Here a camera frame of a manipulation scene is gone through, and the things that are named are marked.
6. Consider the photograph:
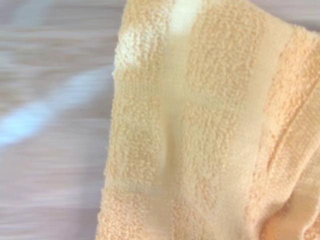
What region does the yellow terry cloth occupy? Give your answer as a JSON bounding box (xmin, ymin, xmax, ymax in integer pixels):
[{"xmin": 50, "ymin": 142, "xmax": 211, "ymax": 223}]
[{"xmin": 96, "ymin": 0, "xmax": 320, "ymax": 240}]

